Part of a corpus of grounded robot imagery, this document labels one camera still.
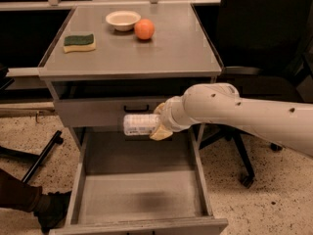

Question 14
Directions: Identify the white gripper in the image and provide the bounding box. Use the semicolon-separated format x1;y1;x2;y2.
150;96;193;141

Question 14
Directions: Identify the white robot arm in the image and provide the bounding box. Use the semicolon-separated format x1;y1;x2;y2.
150;83;313;157

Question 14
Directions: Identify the open bottom drawer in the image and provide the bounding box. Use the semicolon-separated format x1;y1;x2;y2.
49;128;228;235

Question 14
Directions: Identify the grey drawer cabinet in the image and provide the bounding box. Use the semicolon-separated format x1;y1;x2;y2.
40;2;222;145

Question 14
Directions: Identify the orange fruit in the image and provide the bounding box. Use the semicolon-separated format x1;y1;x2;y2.
134;19;155;40

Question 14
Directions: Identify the white bowl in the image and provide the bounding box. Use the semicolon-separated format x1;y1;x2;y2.
106;11;141;32

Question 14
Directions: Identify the green yellow sponge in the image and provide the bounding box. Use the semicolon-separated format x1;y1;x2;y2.
64;34;96;53

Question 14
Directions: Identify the black office chair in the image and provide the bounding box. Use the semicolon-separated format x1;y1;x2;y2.
195;0;313;189

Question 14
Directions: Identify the person's leg and shoe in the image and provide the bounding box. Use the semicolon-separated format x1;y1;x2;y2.
0;169;71;233

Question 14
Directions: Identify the black chair base leg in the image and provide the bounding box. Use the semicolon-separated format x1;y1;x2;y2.
0;130;64;183

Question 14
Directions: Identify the closed drawer with black handle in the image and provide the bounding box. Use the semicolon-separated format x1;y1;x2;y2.
54;96;167;129

